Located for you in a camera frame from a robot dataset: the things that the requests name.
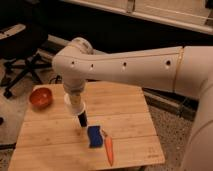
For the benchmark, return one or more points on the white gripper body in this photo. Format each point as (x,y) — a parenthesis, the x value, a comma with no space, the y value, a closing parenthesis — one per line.
(74,94)

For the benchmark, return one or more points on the white ceramic cup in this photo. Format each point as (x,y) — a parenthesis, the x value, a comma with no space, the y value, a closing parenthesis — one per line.
(74,109)

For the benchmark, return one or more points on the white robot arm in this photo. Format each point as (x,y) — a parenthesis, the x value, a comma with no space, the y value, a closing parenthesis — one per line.
(184,70)

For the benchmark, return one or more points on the red ceramic bowl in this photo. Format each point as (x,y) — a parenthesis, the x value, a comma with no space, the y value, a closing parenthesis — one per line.
(41,98)

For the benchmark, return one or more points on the blue sponge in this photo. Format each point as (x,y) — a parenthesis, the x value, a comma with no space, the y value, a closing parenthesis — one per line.
(95,137)

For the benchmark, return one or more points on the orange carrot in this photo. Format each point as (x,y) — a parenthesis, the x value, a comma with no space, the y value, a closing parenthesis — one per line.
(108,147)

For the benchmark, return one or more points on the wooden bamboo board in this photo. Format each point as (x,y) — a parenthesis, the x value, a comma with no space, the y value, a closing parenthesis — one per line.
(53,140)

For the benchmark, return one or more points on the black office chair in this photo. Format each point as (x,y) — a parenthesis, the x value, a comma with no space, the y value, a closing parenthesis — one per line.
(18,47)

